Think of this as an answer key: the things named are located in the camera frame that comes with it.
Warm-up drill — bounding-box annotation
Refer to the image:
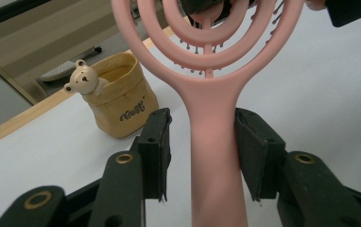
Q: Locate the tan holder with bear figure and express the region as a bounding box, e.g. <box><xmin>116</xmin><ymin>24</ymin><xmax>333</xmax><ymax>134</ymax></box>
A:
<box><xmin>63</xmin><ymin>51</ymin><xmax>160</xmax><ymax>140</ymax></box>

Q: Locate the pink hairbrush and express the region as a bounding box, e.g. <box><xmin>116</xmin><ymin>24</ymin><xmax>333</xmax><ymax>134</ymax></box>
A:
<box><xmin>111</xmin><ymin>0</ymin><xmax>305</xmax><ymax>227</ymax></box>

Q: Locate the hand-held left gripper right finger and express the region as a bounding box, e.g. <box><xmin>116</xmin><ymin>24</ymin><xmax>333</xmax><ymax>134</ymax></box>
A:
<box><xmin>234</xmin><ymin>108</ymin><xmax>288</xmax><ymax>202</ymax></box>

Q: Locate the black frame crossbar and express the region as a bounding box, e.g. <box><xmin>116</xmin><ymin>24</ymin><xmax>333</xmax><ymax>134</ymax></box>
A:
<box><xmin>0</xmin><ymin>0</ymin><xmax>52</xmax><ymax>32</ymax></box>

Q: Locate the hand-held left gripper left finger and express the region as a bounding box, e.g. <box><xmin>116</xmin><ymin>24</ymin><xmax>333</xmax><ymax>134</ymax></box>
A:
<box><xmin>136</xmin><ymin>108</ymin><xmax>172</xmax><ymax>202</ymax></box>

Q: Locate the wooden table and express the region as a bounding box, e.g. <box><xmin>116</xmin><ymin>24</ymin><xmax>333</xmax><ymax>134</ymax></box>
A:
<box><xmin>0</xmin><ymin>18</ymin><xmax>192</xmax><ymax>151</ymax></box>

